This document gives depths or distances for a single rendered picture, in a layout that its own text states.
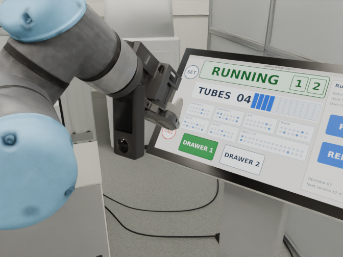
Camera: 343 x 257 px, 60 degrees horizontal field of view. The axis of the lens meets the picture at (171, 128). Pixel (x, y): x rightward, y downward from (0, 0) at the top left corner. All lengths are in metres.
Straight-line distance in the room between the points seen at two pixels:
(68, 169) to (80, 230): 0.86
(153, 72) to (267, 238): 0.57
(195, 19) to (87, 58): 3.85
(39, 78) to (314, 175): 0.52
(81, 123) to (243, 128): 0.44
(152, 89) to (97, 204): 0.62
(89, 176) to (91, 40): 0.65
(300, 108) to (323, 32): 0.86
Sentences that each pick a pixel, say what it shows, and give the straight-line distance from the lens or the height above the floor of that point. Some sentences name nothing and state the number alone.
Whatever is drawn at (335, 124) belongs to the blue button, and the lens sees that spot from 0.68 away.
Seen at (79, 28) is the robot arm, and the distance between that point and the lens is 0.33.
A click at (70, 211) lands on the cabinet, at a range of 1.01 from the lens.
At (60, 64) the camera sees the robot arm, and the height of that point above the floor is 1.27.
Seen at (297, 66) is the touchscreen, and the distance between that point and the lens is 0.73.
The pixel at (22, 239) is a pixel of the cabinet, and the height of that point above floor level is 0.65.
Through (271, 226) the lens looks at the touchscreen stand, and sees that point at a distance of 0.84.
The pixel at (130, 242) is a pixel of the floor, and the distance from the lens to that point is 1.87.
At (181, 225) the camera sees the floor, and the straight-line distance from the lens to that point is 1.95.
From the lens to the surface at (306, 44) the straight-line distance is 1.61.
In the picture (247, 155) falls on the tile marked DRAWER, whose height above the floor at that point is 1.01.
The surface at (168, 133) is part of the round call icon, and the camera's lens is 0.75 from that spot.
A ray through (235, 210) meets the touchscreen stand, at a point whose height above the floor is 0.79.
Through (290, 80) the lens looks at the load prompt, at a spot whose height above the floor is 1.16.
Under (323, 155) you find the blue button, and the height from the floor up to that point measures 1.04.
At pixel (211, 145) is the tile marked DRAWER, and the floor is 1.01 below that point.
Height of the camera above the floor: 1.34
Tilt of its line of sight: 25 degrees down
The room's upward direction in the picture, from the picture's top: straight up
